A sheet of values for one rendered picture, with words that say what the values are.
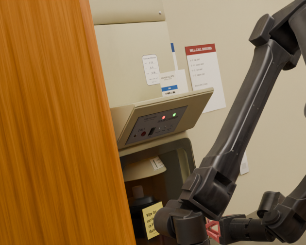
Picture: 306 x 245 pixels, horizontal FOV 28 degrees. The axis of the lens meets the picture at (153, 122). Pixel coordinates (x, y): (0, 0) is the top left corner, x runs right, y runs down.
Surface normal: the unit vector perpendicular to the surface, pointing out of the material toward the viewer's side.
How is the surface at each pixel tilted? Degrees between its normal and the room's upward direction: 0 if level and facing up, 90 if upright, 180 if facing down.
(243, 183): 90
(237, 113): 45
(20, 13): 90
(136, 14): 90
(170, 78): 90
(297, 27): 53
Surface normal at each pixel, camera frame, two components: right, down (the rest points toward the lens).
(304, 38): -0.79, -0.52
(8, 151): -0.64, 0.16
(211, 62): 0.75, -0.11
